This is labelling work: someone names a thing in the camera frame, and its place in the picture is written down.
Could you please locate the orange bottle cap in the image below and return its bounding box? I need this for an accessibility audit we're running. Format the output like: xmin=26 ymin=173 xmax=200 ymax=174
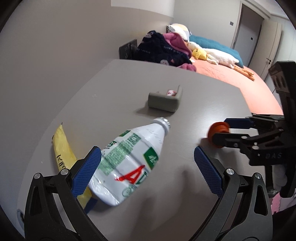
xmin=207 ymin=121 xmax=230 ymax=149

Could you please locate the orange bed cover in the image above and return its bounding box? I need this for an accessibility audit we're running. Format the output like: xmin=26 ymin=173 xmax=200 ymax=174
xmin=190 ymin=57 xmax=283 ymax=115

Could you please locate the yellow snack wrapper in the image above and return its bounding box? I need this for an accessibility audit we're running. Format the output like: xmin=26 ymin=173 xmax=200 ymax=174
xmin=52 ymin=124 xmax=97 ymax=213

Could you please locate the pink white foam mat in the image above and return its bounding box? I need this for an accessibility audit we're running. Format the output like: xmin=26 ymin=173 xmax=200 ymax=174
xmin=271 ymin=193 xmax=287 ymax=215

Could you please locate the white AD milk bottle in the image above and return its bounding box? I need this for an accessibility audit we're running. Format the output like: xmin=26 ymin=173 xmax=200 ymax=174
xmin=88 ymin=118 xmax=171 ymax=206

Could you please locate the white door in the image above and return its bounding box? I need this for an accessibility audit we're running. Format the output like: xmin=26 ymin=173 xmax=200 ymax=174
xmin=231 ymin=2 xmax=283 ymax=79

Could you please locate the white goose plush toy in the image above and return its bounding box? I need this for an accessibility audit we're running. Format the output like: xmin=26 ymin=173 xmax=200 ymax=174
xmin=187 ymin=42 xmax=255 ymax=81

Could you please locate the grey bedside table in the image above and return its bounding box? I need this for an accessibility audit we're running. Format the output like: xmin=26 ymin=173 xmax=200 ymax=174
xmin=17 ymin=60 xmax=264 ymax=240

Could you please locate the yellow duck plush toy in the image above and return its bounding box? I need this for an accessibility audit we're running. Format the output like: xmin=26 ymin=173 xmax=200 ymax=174
xmin=192 ymin=48 xmax=208 ymax=61

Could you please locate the teal long cushion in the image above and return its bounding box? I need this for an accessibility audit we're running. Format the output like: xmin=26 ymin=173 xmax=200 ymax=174
xmin=189 ymin=34 xmax=244 ymax=68

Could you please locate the grey phone stand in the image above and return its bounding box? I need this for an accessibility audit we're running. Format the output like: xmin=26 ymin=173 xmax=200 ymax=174
xmin=147 ymin=85 xmax=183 ymax=113

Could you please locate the pink cartoon blanket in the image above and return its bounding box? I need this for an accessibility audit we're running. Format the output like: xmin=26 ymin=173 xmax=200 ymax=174
xmin=163 ymin=32 xmax=197 ymax=72

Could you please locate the patchwork pillow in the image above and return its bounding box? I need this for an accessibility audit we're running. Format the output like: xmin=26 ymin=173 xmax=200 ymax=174
xmin=166 ymin=23 xmax=191 ymax=42

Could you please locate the navy patterned pajamas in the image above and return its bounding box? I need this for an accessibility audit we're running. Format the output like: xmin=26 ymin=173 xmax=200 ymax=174
xmin=133 ymin=31 xmax=192 ymax=67

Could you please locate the black wall socket panel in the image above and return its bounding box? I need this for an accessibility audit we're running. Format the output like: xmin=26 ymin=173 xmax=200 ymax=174
xmin=118 ymin=39 xmax=138 ymax=60

